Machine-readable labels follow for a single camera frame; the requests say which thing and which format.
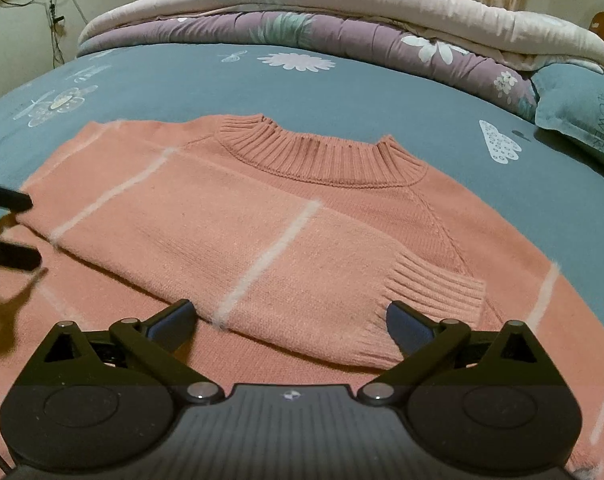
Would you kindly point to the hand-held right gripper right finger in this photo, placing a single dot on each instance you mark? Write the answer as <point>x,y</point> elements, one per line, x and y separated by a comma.
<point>406,325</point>

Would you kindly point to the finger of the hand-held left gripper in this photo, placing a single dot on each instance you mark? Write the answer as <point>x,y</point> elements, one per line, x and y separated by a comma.
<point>17,259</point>
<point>12,200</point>

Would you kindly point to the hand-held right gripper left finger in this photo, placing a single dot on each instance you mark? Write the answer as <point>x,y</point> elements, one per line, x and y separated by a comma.
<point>174,322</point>

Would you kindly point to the pink striped knit sweater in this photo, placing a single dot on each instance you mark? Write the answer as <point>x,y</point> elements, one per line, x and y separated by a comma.
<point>232,240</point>

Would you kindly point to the blue floral pillow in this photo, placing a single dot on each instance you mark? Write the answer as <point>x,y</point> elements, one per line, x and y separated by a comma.
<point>576,105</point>

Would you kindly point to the pink floral quilt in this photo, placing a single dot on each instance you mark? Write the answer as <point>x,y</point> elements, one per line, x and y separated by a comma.
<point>406,10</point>

